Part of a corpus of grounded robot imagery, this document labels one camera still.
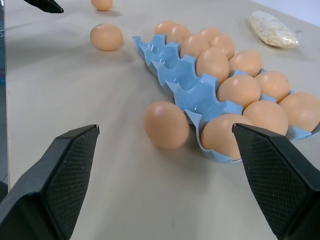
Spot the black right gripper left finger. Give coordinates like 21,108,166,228
0,123,101,240

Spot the blue plastic egg tray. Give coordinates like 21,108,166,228
132,34,313,167

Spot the clear bag of white grains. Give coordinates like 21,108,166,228
247,10,301,49

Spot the brown egg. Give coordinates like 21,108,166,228
153,21,177,36
198,27,221,41
166,24,192,45
195,47,231,85
216,74,262,110
180,33,211,59
142,100,190,150
254,70,292,102
200,115,256,161
208,34,236,61
278,91,320,133
242,100,290,137
90,0,114,12
89,23,124,52
228,49,264,78

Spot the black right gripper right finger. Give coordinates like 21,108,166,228
231,122,320,240

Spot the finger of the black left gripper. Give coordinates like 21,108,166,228
23,0,65,14

